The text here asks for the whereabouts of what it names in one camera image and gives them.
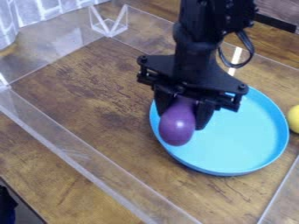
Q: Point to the dark blue object at corner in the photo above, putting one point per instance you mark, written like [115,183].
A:
[7,207]

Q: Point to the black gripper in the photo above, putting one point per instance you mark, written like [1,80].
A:
[209,85]

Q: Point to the clear acrylic enclosure wall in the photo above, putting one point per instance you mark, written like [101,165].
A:
[78,150]

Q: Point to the clear acrylic corner bracket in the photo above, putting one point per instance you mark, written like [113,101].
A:
[106,26]

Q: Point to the purple toy eggplant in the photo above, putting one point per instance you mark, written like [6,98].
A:
[177,125]

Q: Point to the blue round tray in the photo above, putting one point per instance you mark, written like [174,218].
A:
[241,141]

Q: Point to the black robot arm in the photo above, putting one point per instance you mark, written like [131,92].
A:
[206,21]

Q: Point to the yellow lemon toy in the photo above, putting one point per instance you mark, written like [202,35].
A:
[293,118]

